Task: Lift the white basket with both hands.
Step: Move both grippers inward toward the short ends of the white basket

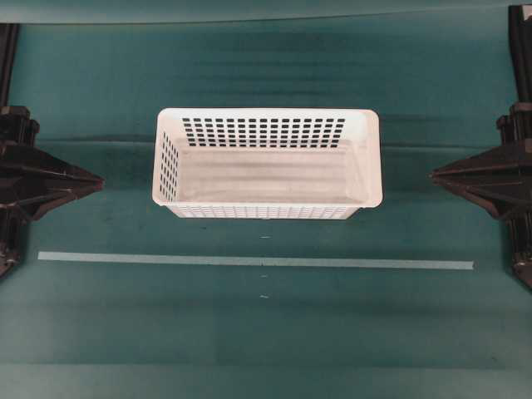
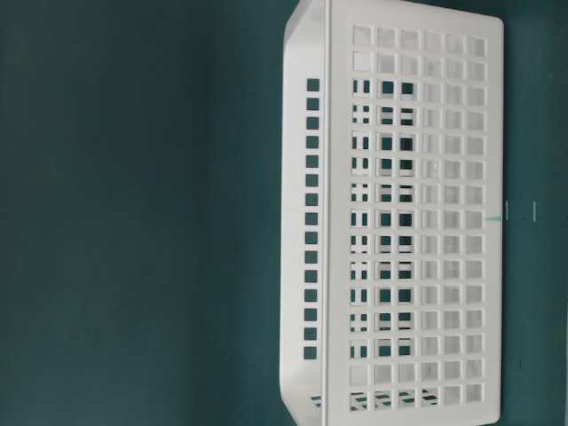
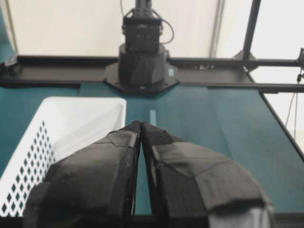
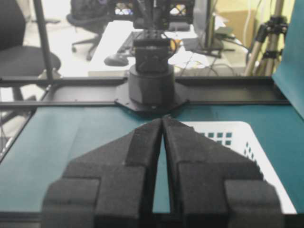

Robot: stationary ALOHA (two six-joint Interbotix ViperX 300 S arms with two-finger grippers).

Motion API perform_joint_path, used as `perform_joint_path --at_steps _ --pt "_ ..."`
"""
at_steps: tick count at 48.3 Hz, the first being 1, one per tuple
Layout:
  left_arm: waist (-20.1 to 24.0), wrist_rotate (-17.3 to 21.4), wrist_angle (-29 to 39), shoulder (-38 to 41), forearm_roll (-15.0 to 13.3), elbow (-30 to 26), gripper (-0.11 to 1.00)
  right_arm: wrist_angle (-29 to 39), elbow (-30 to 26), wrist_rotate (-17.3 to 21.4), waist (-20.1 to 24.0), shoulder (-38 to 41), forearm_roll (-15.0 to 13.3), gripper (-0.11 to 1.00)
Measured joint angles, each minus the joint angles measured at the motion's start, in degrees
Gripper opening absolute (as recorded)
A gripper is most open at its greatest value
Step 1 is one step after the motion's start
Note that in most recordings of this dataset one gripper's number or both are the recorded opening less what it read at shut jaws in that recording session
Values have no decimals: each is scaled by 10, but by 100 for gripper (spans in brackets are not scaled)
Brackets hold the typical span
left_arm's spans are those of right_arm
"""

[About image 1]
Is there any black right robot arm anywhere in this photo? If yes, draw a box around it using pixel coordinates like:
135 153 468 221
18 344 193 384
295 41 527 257
430 4 531 220

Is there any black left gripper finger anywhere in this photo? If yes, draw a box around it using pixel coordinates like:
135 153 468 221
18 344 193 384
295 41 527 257
1 182 104 227
1 144 105 184

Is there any white perforated plastic basket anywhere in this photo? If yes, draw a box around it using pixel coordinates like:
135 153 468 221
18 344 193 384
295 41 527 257
152 107 383 220

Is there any pale tape strip on table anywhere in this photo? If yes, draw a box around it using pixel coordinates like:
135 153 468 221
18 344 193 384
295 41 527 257
37 251 474 271

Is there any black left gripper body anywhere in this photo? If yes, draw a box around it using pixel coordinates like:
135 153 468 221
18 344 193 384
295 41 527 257
1 106 40 145

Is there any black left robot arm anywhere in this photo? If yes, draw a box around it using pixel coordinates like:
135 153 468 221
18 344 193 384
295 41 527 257
1 23 104 227

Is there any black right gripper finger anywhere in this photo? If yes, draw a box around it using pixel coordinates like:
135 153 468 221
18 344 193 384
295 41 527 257
432 177 531 220
430 143 531 179

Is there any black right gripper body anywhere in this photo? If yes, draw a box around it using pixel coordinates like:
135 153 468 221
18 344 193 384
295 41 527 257
496 102 532 145

